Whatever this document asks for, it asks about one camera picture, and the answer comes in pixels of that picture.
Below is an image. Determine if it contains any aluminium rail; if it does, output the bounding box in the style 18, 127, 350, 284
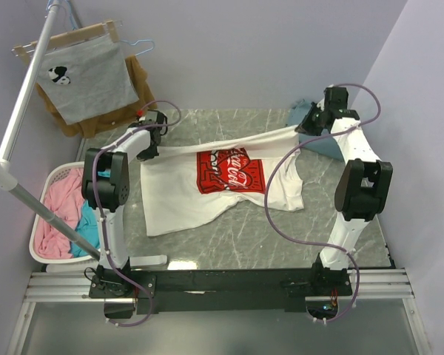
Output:
23, 269, 415, 303

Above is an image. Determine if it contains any white laundry basket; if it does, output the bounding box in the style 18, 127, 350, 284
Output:
30, 162, 100, 264

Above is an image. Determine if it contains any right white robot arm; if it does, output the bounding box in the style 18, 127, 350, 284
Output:
296, 84, 393, 295

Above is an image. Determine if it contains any black base beam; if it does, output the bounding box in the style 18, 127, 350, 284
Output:
89, 266, 353, 314

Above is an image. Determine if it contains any blue wire hanger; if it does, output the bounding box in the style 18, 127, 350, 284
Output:
47, 0, 156, 57

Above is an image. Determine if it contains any pink garment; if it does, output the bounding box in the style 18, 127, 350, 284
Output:
34, 168, 84, 260

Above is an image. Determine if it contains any grey panda t-shirt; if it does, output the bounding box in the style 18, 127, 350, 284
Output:
37, 34, 138, 125

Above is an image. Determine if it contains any white clothes rack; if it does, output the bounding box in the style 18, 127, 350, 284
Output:
0, 0, 169, 268

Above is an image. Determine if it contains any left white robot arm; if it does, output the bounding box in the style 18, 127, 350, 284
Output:
81, 109, 167, 297

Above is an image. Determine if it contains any wooden clip hanger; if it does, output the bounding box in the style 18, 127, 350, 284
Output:
12, 20, 121, 64

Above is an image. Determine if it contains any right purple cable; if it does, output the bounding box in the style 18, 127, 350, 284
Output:
263, 83, 384, 322

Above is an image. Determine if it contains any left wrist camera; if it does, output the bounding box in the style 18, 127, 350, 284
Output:
135, 109, 146, 120

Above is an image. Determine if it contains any white coca-cola t-shirt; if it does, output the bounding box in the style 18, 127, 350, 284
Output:
141, 126, 304, 237

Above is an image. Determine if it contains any folded blue t-shirt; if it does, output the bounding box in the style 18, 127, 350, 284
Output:
286, 99, 343, 161

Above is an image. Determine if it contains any teal garment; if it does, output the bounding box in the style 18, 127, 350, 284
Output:
70, 169, 112, 260

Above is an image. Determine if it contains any brown garment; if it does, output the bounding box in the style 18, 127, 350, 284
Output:
36, 55, 155, 138

